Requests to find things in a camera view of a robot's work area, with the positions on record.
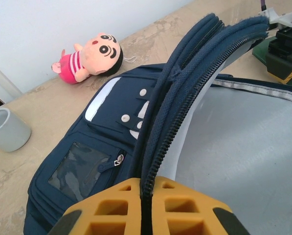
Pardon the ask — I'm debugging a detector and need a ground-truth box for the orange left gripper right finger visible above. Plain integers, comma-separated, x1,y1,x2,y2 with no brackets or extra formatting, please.
149,175,250,235

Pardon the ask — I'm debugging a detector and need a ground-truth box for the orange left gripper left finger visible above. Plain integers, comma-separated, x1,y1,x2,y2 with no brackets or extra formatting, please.
46,177,143,235

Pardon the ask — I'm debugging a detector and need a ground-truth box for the thick book with green cover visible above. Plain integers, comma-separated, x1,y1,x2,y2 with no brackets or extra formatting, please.
252,36,292,85

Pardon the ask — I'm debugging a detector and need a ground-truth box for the navy blue backpack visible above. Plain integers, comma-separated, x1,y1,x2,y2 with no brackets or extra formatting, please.
23,11,292,235

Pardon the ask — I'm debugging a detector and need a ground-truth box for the grey cup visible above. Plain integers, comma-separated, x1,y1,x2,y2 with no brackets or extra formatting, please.
0,107,32,154

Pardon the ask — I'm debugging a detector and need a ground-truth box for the plush doll in pink shirt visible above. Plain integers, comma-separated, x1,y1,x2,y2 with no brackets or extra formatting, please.
50,31,136,85

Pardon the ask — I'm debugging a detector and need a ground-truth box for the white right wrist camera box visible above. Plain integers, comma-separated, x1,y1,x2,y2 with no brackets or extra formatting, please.
258,6,292,29

